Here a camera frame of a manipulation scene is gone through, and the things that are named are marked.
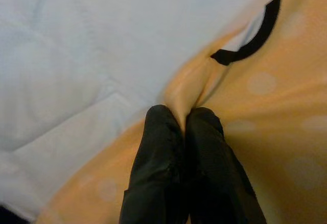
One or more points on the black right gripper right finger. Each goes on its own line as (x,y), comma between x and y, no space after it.
(217,183)

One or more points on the white quilted mattress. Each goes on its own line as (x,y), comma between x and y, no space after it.
(76,55)

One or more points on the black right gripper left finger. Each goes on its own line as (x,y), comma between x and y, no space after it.
(155,178)

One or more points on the yellow cartoon print blanket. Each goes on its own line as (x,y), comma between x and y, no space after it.
(255,132)

